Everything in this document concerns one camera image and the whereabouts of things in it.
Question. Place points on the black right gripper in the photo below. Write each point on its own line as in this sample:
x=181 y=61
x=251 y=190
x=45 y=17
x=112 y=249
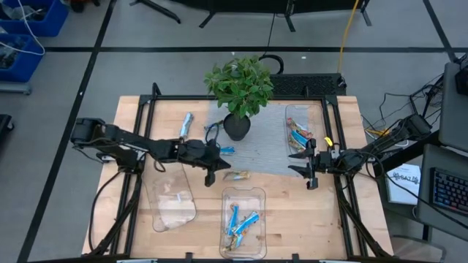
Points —
x=325 y=162

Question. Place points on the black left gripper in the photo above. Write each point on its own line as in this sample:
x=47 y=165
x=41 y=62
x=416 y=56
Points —
x=195 y=153

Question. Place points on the red green granola bar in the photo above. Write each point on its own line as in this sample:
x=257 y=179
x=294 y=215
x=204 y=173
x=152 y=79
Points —
x=293 y=144
x=297 y=126

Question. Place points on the blue red granola bar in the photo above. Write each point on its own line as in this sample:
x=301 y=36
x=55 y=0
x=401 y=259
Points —
x=300 y=138

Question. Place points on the clear plastic tray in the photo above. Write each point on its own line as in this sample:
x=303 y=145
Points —
x=172 y=208
x=252 y=201
x=314 y=117

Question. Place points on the green yellow granola bar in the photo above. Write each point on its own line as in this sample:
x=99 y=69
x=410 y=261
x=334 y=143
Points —
x=235 y=243
x=237 y=175

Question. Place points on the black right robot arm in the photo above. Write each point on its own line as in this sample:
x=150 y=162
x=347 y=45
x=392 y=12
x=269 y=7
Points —
x=387 y=142

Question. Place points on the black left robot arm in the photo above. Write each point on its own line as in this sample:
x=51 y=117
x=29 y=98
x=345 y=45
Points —
x=120 y=140

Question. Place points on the dark silver granola bar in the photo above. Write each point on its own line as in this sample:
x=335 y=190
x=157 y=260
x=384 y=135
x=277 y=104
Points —
x=210 y=128

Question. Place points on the yellow tag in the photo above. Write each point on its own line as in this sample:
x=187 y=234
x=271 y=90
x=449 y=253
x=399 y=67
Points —
x=328 y=141

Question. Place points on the grey woven placemat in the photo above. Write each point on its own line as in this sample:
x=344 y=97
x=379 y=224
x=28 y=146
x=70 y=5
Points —
x=270 y=146

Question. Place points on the black ribbed box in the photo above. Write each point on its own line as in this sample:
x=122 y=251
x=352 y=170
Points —
x=307 y=85

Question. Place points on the green plant in black pot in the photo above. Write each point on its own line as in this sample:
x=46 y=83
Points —
x=237 y=87

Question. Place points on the white paper booklet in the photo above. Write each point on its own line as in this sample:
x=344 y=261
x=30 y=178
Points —
x=404 y=191

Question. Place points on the black desk beam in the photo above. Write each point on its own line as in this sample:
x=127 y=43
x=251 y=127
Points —
x=409 y=155

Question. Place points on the grey desk panel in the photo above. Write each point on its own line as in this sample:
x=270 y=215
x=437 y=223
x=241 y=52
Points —
x=426 y=212
x=453 y=117

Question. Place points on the grey chair base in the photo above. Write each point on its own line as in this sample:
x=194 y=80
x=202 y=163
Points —
x=420 y=252

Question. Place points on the black keyboard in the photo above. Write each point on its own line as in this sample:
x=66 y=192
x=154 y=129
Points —
x=451 y=190

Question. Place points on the black stand leg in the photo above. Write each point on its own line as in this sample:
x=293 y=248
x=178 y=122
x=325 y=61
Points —
x=157 y=10

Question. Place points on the black box device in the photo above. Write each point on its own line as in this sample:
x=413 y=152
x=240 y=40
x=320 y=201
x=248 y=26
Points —
x=462 y=80

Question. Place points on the blue storage bin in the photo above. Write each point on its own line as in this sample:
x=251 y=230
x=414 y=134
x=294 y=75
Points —
x=55 y=20
x=27 y=65

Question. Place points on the grey cart base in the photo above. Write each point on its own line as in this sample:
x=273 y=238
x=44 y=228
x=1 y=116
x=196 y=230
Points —
x=14 y=88

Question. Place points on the black metal table frame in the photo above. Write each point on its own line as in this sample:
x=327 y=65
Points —
x=175 y=97

